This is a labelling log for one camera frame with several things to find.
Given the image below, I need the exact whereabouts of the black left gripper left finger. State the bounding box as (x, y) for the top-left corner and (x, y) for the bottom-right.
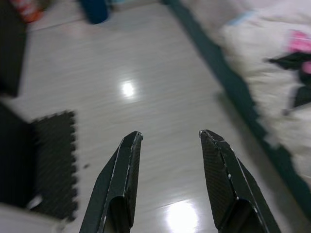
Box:
(79, 131), (144, 233)

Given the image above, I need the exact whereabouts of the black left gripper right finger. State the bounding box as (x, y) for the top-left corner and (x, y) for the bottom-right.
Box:
(198, 129), (282, 233)

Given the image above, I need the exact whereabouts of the black foam floor mat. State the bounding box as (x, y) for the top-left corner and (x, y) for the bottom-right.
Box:
(28, 110), (80, 221)

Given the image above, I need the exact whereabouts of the black desk side panel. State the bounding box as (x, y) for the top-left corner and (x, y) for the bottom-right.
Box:
(0, 0), (35, 209)

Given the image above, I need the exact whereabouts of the blue plastic bucket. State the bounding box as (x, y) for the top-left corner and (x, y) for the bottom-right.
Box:
(79, 0), (110, 25)

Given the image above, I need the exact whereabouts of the orange printed bag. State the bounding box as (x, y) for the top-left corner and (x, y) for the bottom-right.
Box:
(11, 0), (44, 24)

